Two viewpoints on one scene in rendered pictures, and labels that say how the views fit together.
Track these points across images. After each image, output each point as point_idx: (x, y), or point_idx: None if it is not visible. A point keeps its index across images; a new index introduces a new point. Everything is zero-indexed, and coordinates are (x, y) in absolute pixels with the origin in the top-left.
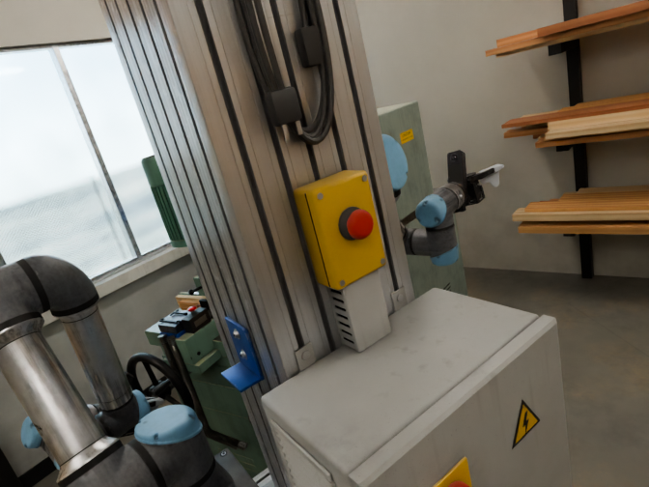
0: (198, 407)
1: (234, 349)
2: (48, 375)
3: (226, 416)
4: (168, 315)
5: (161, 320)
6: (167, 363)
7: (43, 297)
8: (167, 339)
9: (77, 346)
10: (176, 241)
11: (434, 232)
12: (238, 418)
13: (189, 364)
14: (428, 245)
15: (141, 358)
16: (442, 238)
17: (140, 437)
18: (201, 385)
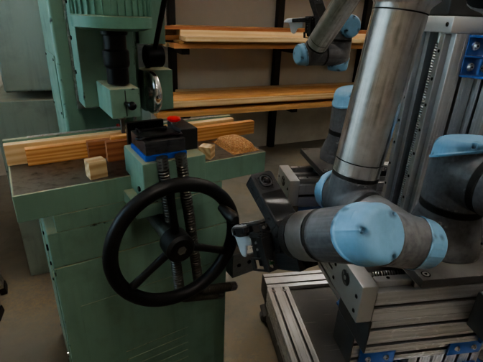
0: (200, 256)
1: None
2: None
3: (165, 284)
4: (11, 175)
5: (14, 181)
6: (146, 211)
7: None
8: (182, 156)
9: (413, 61)
10: (123, 16)
11: (348, 42)
12: (186, 275)
13: (197, 194)
14: (341, 54)
15: (178, 184)
16: (350, 47)
17: None
18: (133, 253)
